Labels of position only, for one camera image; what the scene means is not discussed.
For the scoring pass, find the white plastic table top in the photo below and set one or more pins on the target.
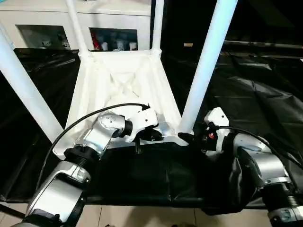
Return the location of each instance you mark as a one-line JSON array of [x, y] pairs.
[[118, 80]]

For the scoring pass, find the black metal stand leg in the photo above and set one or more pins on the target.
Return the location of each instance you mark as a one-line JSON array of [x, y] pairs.
[[10, 211]]

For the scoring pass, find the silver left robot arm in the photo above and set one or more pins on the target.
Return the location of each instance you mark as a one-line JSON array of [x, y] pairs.
[[99, 135]]

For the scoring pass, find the small gold tag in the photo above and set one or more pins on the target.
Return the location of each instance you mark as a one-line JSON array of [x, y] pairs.
[[188, 45]]

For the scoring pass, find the black metal bar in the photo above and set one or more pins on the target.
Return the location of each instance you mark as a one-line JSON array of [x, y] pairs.
[[265, 45]]

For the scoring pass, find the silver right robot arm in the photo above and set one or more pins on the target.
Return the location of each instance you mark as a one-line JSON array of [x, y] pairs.
[[262, 161]]

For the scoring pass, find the white plastic table leg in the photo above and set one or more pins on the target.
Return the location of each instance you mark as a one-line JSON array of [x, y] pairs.
[[28, 90], [208, 61], [157, 23], [76, 26]]

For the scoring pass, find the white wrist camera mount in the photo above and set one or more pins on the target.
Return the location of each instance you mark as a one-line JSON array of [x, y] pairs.
[[216, 118], [142, 118]]

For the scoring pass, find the black mat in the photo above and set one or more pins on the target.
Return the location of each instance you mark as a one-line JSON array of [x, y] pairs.
[[156, 179]]

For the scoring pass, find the white cabinet with glass doors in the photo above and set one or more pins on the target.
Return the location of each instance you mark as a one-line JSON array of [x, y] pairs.
[[104, 19]]

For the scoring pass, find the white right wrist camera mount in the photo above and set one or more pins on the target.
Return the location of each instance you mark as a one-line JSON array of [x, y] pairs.
[[216, 118]]

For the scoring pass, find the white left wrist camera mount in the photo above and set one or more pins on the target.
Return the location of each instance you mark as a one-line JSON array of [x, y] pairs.
[[142, 118]]

